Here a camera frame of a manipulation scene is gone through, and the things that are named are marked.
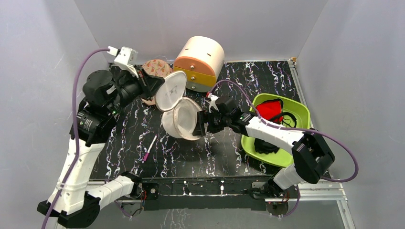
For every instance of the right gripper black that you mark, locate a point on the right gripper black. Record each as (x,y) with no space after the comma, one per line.
(202,123)

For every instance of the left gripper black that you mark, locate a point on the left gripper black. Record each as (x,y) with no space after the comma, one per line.
(151,84)

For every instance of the white mesh laundry bag beige zipper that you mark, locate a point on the white mesh laundry bag beige zipper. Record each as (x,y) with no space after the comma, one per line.
(179,117)

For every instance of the black bra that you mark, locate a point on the black bra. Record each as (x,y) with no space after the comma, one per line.
(271,137)

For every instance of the red bra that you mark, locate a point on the red bra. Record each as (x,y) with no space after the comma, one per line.
(271,110)

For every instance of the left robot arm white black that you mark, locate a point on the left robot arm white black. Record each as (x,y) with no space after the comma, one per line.
(106,95)

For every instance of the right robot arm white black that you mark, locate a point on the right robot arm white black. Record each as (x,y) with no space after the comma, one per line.
(312,156)

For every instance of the peach patterned fabric pouch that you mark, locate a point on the peach patterned fabric pouch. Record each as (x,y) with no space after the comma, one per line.
(157,67)

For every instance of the round drawer cabinet orange yellow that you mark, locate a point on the round drawer cabinet orange yellow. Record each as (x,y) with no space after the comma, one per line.
(202,59)

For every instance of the pink white marker pen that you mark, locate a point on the pink white marker pen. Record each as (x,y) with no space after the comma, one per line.
(149,149)

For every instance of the green plastic basin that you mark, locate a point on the green plastic basin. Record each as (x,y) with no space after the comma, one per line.
(282,158)

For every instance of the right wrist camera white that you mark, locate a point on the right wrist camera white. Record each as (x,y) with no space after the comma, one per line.
(212,103)

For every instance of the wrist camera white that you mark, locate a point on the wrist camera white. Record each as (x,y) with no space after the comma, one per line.
(212,103)
(125,59)

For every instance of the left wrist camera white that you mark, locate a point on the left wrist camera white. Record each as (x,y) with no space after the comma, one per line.
(125,59)

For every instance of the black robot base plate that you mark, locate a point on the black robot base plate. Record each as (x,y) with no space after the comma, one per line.
(202,193)

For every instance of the aluminium frame rail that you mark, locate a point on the aluminium frame rail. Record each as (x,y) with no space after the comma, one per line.
(322,191)

